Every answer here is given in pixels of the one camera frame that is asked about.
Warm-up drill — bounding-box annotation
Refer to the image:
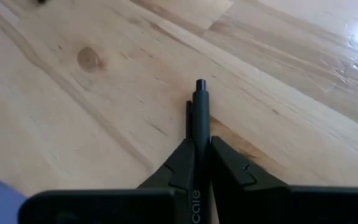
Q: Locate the black click pen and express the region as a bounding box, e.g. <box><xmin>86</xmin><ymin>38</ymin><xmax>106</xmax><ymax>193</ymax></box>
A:
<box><xmin>185</xmin><ymin>78</ymin><xmax>213</xmax><ymax>224</ymax></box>

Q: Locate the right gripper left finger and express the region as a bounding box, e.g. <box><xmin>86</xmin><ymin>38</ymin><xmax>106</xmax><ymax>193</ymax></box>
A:
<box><xmin>17</xmin><ymin>138</ymin><xmax>195</xmax><ymax>224</ymax></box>

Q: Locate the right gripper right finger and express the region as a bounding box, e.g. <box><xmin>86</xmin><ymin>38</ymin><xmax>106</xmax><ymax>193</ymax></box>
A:
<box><xmin>210</xmin><ymin>136</ymin><xmax>358</xmax><ymax>224</ymax></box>

